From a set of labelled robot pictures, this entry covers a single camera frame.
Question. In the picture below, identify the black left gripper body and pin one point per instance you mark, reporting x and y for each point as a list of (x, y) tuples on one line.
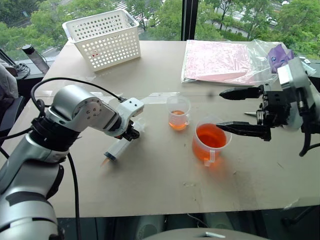
[(126, 132)]

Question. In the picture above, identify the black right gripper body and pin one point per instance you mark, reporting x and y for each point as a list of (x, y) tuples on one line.
[(275, 107)]

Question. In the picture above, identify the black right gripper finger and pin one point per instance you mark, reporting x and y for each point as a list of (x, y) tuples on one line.
[(242, 93), (247, 128)]

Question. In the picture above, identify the clear plastic syringe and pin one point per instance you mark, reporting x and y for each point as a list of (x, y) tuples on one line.
[(117, 149)]

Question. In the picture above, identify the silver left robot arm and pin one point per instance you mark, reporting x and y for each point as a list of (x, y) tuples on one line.
[(75, 107)]

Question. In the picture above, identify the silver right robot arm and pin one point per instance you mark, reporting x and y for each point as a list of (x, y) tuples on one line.
[(311, 100)]

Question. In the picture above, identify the large clear measuring cup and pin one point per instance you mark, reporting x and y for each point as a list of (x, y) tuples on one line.
[(210, 145)]

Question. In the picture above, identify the small clear measuring cup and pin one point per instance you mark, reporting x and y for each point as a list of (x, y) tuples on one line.
[(178, 117)]

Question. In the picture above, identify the small metal tool tip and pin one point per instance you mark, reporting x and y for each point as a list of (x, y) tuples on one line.
[(250, 114)]

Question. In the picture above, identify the pink paper in plastic sleeve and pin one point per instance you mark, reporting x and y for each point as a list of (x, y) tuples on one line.
[(215, 61)]

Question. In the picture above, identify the purple item in clear bag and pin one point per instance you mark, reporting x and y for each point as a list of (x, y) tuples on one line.
[(280, 57)]

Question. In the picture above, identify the white perforated plastic basket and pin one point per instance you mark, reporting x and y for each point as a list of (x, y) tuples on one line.
[(110, 42)]

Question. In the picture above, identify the black water bottle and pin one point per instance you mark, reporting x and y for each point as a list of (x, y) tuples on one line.
[(36, 58)]

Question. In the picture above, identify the grey cloth on chair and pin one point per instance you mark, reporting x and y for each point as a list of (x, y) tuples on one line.
[(7, 82)]

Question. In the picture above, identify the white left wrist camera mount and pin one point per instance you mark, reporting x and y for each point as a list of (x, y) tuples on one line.
[(131, 106)]

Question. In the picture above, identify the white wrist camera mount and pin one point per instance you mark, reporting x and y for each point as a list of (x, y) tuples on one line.
[(131, 106), (290, 75)]

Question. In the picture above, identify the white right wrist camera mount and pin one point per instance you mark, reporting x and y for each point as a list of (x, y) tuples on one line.
[(290, 75)]

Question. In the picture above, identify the black window frame post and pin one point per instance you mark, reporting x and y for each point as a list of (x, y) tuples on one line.
[(189, 20)]

